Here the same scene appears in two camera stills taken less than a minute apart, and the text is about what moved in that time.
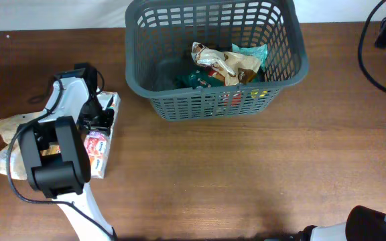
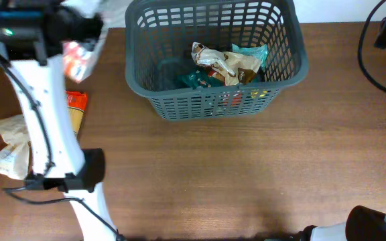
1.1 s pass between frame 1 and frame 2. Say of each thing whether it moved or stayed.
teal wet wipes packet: stayed
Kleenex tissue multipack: moved
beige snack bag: stayed
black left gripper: moved
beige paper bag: stayed
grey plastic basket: stayed
